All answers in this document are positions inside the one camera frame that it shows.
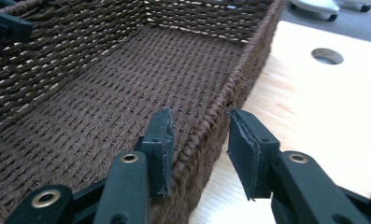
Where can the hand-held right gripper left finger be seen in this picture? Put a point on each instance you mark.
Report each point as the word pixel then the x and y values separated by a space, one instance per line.
pixel 159 155

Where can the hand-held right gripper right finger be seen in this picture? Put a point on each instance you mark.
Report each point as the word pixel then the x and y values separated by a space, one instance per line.
pixel 251 155

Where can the brown woven basket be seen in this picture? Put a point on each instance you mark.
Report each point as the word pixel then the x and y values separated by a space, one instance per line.
pixel 117 93

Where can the white chair base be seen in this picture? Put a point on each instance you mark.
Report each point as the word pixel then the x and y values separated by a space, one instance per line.
pixel 317 7

